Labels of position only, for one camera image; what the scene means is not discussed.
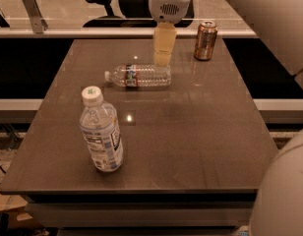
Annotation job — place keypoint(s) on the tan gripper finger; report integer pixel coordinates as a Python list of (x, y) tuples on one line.
[(163, 43)]

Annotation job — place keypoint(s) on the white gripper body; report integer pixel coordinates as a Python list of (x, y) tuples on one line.
[(170, 10)]

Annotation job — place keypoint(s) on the clear bottle red label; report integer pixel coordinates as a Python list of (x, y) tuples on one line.
[(139, 76)]

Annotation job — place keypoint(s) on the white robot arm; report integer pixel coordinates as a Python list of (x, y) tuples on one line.
[(278, 207)]

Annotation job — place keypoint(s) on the upright bottle white cap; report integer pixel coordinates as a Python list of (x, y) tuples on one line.
[(100, 128)]

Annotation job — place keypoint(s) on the black office chair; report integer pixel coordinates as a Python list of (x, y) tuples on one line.
[(135, 14)]

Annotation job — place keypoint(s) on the brown soda can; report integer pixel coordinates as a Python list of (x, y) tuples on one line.
[(205, 40)]

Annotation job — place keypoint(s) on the cardboard box under table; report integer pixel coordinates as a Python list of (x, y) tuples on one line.
[(14, 206)]

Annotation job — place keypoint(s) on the left metal railing bracket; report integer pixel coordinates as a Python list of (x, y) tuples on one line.
[(37, 22)]

